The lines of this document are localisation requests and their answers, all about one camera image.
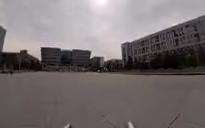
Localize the row of parked vehicles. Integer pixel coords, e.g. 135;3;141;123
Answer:
41;65;106;73

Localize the grey block building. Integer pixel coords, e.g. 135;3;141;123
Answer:
40;46;105;68

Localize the robot's own part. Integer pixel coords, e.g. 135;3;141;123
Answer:
127;121;136;128
63;122;72;128

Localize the row of trees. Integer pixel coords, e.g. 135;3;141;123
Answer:
124;43;205;70

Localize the long pale building with windows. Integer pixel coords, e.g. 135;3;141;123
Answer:
120;12;205;66

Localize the low brown building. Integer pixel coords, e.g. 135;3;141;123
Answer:
1;49;42;71

